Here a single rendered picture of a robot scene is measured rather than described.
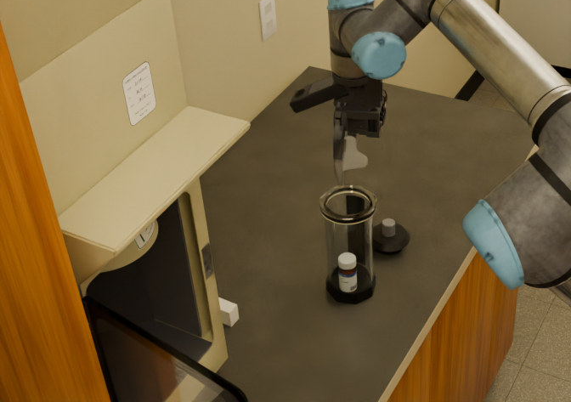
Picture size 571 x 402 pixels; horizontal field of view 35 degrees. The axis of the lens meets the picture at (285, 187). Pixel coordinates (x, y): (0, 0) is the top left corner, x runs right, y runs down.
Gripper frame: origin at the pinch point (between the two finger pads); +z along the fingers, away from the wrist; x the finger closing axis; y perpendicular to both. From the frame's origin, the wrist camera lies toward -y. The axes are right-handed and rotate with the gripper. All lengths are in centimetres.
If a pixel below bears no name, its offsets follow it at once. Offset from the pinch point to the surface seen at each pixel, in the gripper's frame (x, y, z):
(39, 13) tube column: -46, -25, -53
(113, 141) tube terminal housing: -40, -23, -30
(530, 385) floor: 62, 41, 126
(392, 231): 12.7, 6.5, 26.5
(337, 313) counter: -8.4, -0.8, 31.3
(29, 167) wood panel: -63, -20, -43
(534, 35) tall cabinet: 251, 31, 106
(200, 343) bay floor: -28.1, -22.0, 23.5
